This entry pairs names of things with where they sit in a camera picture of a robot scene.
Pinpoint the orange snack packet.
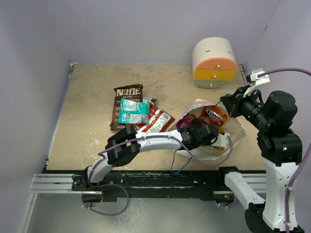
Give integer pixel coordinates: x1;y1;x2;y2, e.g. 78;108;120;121
199;105;227;127

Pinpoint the purple cable right underside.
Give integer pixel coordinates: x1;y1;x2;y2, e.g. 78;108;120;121
217;191;241;210

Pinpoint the round drawer box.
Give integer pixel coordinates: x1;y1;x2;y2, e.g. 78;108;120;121
192;37;238;88

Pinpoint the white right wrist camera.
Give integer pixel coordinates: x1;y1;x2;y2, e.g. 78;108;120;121
243;68;270;98

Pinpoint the yellow m&m packet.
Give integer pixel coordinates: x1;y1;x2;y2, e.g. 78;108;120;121
218;128;230;140

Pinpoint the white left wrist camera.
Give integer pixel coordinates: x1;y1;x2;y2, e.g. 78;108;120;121
212;135;230;150

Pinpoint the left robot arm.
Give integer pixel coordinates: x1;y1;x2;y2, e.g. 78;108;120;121
72;126;219;191

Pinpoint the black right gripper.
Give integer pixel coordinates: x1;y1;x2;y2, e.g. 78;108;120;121
221;83;272;129

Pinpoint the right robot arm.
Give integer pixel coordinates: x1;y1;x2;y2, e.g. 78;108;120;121
216;87;304;233

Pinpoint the teal snack packet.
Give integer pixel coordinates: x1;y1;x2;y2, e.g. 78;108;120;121
118;99;149;124

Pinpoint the purple cable under table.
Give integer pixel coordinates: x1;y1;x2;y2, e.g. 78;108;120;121
81;183;130;216

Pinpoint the blue checkered paper bag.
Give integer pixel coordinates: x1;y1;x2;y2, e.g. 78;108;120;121
171;99;246;174

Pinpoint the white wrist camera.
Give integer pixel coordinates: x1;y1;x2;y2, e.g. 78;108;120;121
212;135;230;150
243;68;270;98

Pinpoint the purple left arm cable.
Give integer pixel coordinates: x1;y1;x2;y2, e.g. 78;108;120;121
87;134;233;187

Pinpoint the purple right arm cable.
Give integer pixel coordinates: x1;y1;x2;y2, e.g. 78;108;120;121
259;67;311;233

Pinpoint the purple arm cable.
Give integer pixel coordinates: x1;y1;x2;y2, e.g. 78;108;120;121
259;67;311;233
87;134;233;187

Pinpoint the black table edge rail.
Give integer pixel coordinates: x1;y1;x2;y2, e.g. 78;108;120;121
29;169;267;202

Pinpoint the red doritos bag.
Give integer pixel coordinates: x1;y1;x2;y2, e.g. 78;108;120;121
133;102;175;133

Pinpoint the brown potato chips bag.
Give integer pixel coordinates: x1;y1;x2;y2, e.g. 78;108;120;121
110;84;143;131

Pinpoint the green chips bag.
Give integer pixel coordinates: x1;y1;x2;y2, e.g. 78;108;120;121
142;96;157;104

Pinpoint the purple snack packet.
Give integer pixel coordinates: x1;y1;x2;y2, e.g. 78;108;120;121
176;114;206;129

